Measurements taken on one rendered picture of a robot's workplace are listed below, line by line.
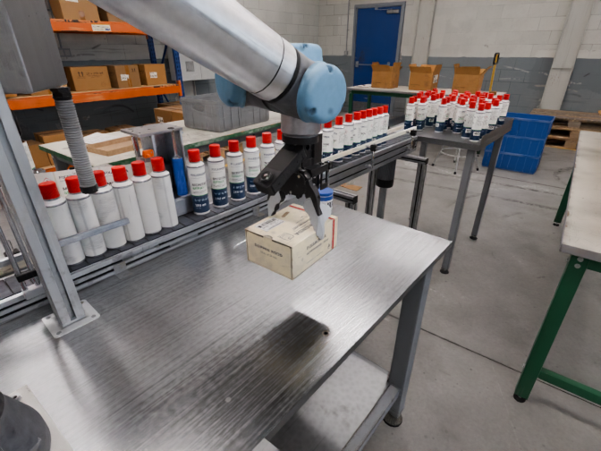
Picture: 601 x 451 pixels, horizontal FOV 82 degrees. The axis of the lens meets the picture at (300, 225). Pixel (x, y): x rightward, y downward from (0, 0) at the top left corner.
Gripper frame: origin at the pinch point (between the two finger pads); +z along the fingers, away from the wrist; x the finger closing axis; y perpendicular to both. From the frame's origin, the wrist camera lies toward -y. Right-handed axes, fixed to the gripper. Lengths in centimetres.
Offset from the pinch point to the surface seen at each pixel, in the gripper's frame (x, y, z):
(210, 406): -6.5, -30.0, 18.1
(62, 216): 46, -27, 0
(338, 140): 39, 82, 0
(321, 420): -1, 15, 78
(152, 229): 44.7, -6.8, 10.9
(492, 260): -25, 200, 96
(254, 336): -1.5, -14.5, 17.8
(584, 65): -38, 714, -26
